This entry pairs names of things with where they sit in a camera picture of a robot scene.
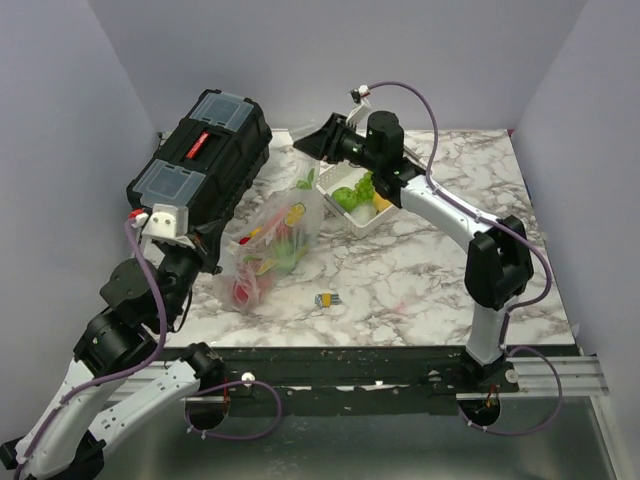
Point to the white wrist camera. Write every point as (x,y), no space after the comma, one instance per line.
(362,106)
(162,223)

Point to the green fake apple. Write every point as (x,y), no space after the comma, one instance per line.
(346,198)

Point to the green fake grape bunch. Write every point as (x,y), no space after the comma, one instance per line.
(364,188)

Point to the clear plastic bag of fruits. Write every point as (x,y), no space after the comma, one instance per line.
(276,238)

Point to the yellow hex key set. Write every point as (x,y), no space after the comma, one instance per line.
(325,300)

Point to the black metal mounting rail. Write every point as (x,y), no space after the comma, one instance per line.
(355,381)

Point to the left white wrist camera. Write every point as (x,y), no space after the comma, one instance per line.
(162,223)

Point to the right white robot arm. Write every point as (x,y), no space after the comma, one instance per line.
(498,264)

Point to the white perforated plastic basket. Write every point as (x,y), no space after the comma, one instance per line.
(364,218)

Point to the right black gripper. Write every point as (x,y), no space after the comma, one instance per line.
(324,143)

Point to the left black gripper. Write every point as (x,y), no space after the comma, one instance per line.
(209,239)

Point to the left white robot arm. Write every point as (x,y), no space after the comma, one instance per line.
(72,438)

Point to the black plastic toolbox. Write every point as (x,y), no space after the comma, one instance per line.
(208,161)

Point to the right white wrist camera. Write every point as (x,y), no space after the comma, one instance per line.
(362,106)

